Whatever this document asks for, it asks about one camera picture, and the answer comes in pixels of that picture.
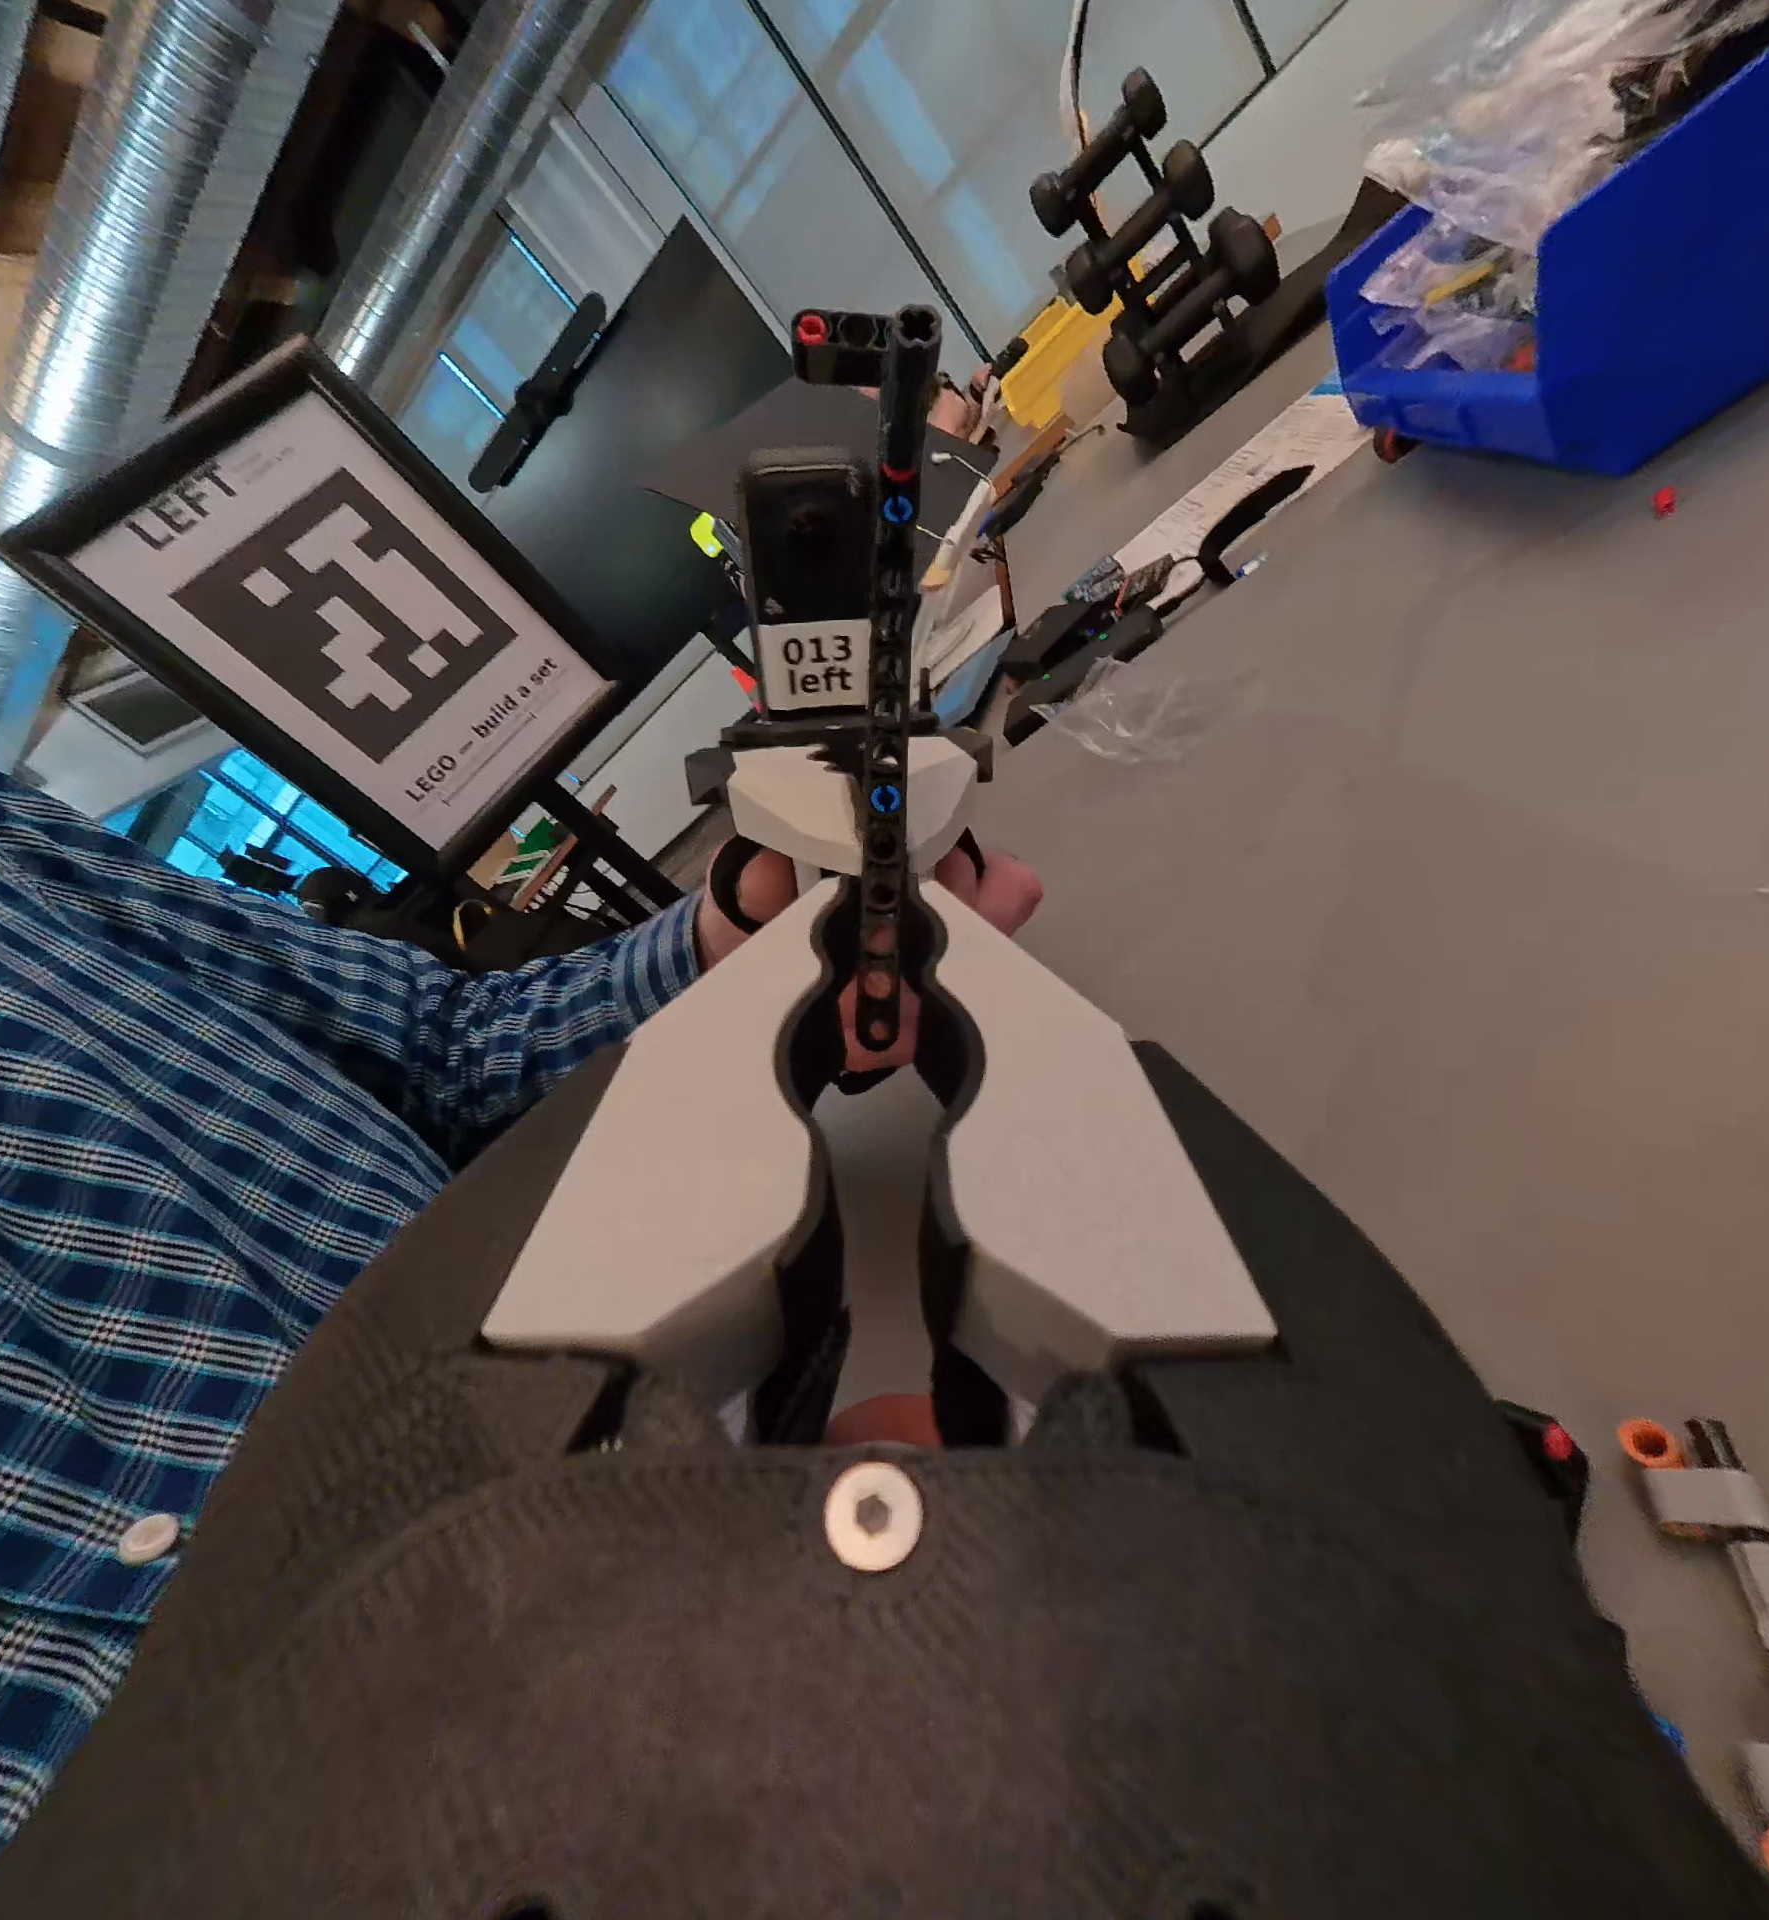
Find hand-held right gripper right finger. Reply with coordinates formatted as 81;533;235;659
916;876;1285;1443

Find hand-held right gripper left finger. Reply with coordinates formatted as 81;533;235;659
477;876;845;1444

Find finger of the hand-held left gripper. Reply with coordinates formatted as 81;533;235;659
732;745;871;876
902;750;978;876

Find black lego beam assembly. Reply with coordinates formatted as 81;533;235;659
792;306;948;1049

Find person's left forearm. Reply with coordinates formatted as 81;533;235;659
269;892;707;1171

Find clear bags of lego parts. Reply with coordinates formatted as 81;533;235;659
1354;0;1769;360

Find grey lego assembly orange pins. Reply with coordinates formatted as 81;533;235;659
1614;1417;1769;1916

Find person's left hand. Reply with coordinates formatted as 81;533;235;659
692;836;1045;1094

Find black electronic box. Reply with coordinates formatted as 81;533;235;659
998;599;1170;695

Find yellow storage bin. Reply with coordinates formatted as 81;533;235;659
998;295;1124;430

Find black fan blade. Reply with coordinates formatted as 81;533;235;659
468;295;610;493

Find black dumbbell rack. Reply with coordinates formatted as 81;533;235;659
1117;226;1367;447

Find black dumbbell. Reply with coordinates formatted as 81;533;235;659
1066;141;1221;318
1029;69;1170;237
1104;206;1285;407

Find framed marker sign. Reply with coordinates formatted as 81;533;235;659
0;339;680;924

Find white paper sheet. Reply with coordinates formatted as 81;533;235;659
1109;382;1373;601

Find person's plaid shirt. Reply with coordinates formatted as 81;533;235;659
0;742;634;1920

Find blue storage bin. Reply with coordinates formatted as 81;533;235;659
1325;0;1769;479

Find silver ventilation duct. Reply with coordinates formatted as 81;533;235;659
319;0;663;397
0;0;354;761

